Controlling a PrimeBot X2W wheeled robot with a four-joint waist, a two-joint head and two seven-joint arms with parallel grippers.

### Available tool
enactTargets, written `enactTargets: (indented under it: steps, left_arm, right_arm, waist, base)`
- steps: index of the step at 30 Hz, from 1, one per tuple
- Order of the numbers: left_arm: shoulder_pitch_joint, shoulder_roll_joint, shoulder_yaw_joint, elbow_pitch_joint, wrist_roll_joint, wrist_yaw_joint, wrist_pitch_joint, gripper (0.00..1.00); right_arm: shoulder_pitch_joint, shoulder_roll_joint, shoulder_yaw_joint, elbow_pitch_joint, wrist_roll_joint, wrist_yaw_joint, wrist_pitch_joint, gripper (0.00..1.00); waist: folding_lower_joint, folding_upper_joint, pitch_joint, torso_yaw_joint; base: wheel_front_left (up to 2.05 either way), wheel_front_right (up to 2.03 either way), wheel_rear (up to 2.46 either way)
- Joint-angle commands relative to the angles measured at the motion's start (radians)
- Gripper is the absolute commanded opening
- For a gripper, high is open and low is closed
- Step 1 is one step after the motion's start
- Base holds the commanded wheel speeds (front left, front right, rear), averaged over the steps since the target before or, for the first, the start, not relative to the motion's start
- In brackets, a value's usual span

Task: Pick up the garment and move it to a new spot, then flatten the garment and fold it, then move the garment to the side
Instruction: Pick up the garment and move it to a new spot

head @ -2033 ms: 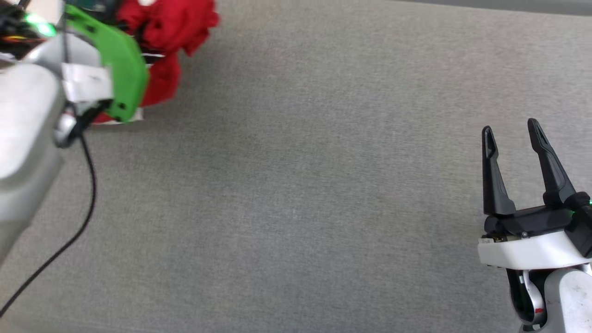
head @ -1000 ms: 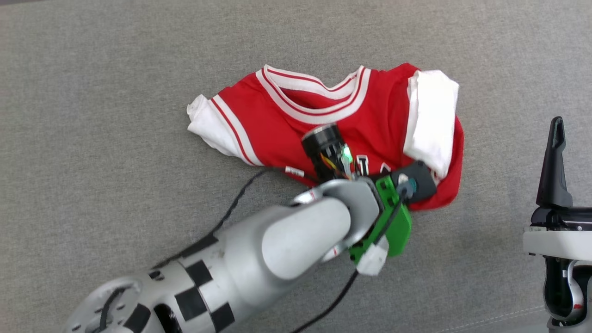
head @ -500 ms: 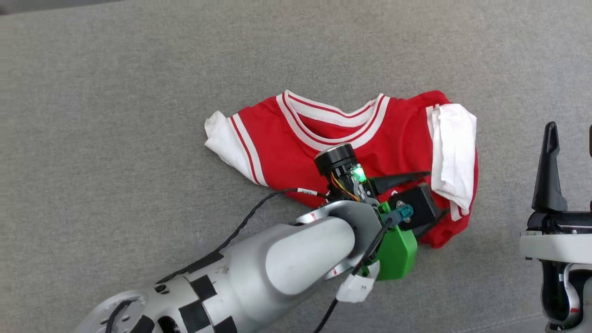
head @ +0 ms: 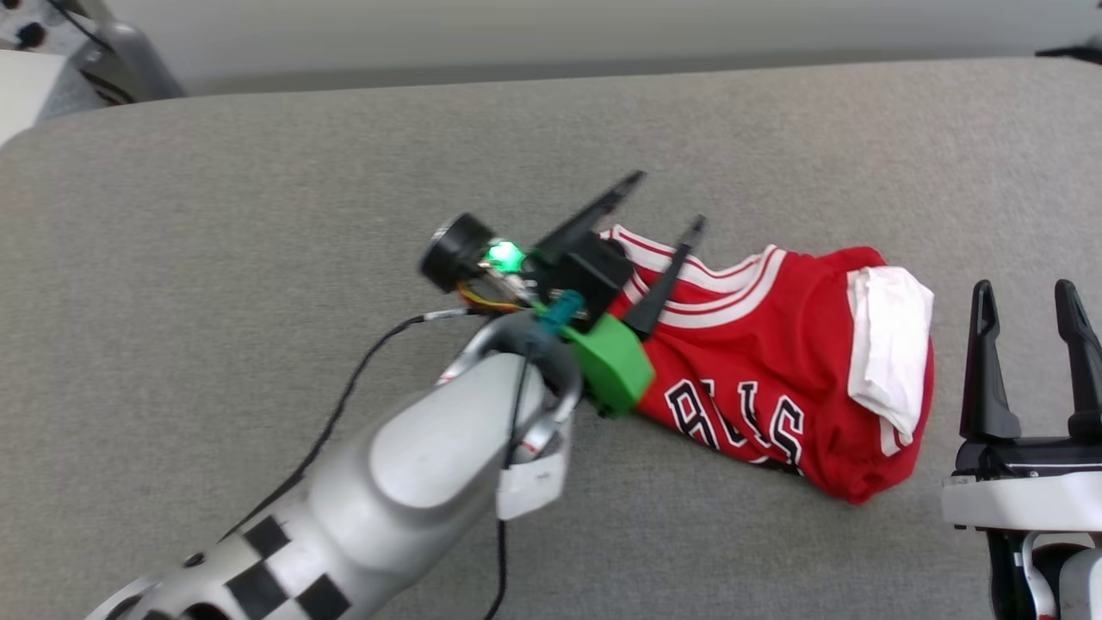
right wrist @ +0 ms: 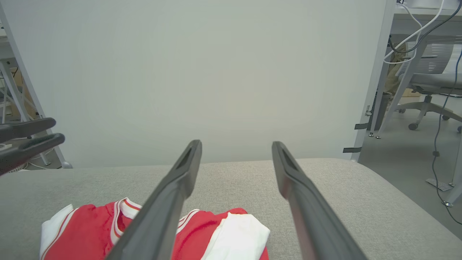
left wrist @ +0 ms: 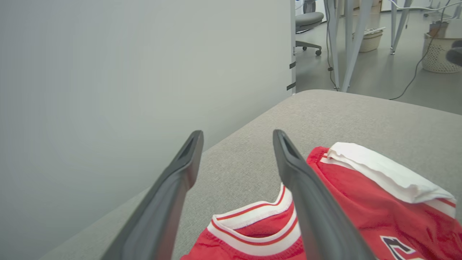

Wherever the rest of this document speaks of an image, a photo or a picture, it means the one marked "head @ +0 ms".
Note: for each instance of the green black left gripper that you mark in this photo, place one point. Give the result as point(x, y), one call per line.
point(616, 366)

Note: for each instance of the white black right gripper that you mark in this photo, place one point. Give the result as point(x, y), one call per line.
point(1024, 499)

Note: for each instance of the red basketball jersey white sleeves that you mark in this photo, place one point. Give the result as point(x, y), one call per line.
point(775, 344)

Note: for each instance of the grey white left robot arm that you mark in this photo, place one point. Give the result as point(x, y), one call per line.
point(413, 465)

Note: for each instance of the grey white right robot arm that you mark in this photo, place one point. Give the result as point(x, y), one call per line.
point(1080, 585)

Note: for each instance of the white paper label tag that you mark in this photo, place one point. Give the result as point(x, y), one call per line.
point(529, 482)

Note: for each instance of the dark object at room edge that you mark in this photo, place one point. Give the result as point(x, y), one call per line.
point(1076, 52)

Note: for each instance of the grey fabric sofa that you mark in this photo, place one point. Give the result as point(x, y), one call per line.
point(258, 215)

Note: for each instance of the grey machine base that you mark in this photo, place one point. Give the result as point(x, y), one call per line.
point(120, 56)

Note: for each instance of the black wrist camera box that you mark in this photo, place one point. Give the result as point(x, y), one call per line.
point(594, 271)

